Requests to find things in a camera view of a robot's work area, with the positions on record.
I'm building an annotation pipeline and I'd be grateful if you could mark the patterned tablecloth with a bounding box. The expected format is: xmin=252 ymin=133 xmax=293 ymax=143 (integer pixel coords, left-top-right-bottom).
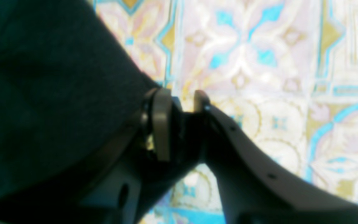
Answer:
xmin=0 ymin=0 xmax=358 ymax=224

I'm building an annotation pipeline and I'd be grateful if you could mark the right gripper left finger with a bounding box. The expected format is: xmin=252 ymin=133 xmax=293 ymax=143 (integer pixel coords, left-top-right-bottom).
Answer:
xmin=0 ymin=88 xmax=186 ymax=224

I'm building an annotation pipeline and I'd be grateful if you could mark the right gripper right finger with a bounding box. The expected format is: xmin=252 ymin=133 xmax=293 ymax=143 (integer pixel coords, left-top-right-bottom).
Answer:
xmin=194 ymin=90 xmax=358 ymax=224

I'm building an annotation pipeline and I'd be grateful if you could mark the black long-sleeve t-shirt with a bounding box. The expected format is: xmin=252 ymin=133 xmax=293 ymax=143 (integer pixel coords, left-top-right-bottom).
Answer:
xmin=0 ymin=0 xmax=158 ymax=199

